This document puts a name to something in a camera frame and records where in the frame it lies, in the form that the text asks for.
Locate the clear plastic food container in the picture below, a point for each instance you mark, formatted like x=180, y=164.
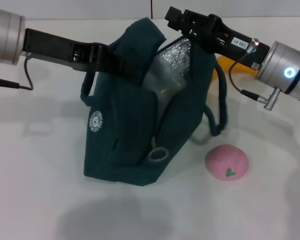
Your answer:
x=160, y=77

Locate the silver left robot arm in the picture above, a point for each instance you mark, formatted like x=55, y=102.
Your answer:
x=5, y=37

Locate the yellow banana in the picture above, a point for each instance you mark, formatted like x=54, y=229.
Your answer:
x=242, y=68

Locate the dark teal insulated lunch bag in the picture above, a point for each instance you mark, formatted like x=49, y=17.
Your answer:
x=130, y=125

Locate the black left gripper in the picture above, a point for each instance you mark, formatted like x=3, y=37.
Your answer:
x=52, y=47

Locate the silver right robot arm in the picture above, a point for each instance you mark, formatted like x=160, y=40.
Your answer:
x=285, y=70

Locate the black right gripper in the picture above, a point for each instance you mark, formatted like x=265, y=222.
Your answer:
x=235, y=47

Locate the pink peach toy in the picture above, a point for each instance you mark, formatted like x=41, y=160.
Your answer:
x=225, y=160

